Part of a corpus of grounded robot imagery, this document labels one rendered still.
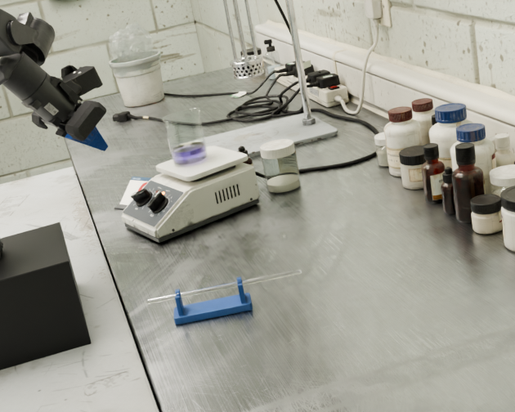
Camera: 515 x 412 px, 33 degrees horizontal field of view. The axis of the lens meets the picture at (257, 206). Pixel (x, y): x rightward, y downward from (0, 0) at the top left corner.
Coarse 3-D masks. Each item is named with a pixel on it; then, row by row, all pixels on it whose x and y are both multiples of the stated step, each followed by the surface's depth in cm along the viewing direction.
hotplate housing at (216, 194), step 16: (160, 176) 148; (208, 176) 143; (224, 176) 143; (240, 176) 144; (192, 192) 139; (208, 192) 141; (224, 192) 143; (240, 192) 144; (256, 192) 146; (176, 208) 138; (192, 208) 140; (208, 208) 142; (224, 208) 143; (240, 208) 145; (128, 224) 145; (144, 224) 141; (160, 224) 138; (176, 224) 139; (192, 224) 141; (160, 240) 138
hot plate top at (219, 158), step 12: (216, 156) 147; (228, 156) 146; (240, 156) 144; (156, 168) 148; (168, 168) 145; (180, 168) 144; (192, 168) 143; (204, 168) 142; (216, 168) 142; (192, 180) 140
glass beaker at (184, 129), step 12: (168, 120) 146; (180, 120) 141; (192, 120) 142; (168, 132) 144; (180, 132) 142; (192, 132) 143; (168, 144) 146; (180, 144) 143; (192, 144) 143; (204, 144) 145; (180, 156) 144; (192, 156) 144; (204, 156) 145
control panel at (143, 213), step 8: (152, 184) 147; (160, 184) 146; (152, 192) 145; (168, 192) 142; (176, 192) 141; (168, 200) 140; (176, 200) 139; (128, 208) 146; (136, 208) 145; (144, 208) 143; (168, 208) 139; (136, 216) 143; (144, 216) 142; (152, 216) 140; (160, 216) 138; (152, 224) 138
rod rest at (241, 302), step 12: (240, 288) 110; (180, 300) 110; (216, 300) 113; (228, 300) 113; (240, 300) 111; (180, 312) 111; (192, 312) 111; (204, 312) 111; (216, 312) 111; (228, 312) 111; (180, 324) 111
